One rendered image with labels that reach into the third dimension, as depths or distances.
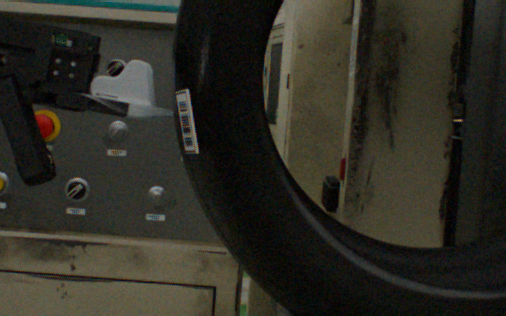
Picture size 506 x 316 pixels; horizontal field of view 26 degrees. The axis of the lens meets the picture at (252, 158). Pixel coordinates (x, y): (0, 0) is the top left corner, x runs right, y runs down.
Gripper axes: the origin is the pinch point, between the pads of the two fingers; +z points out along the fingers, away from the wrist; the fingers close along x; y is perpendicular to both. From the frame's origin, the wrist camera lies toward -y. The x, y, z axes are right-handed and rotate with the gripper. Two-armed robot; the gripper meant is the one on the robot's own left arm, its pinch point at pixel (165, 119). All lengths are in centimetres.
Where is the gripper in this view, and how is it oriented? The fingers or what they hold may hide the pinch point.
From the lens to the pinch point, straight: 112.2
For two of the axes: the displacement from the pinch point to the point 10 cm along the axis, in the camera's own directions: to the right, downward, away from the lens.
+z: 9.8, 1.9, -0.1
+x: 0.2, -0.5, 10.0
